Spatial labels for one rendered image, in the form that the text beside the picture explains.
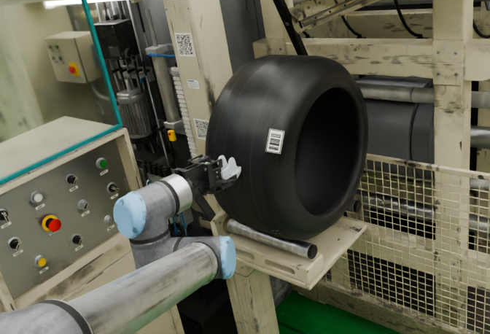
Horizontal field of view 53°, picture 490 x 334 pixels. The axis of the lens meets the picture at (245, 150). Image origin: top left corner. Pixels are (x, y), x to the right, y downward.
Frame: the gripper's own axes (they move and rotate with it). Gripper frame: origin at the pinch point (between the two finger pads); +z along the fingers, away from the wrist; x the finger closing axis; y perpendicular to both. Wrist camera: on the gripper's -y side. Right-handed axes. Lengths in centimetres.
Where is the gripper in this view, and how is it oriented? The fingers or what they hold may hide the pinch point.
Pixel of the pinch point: (237, 171)
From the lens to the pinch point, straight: 132.7
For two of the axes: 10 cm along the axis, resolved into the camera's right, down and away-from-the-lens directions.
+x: -7.6, -1.5, 6.4
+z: 6.5, -3.0, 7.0
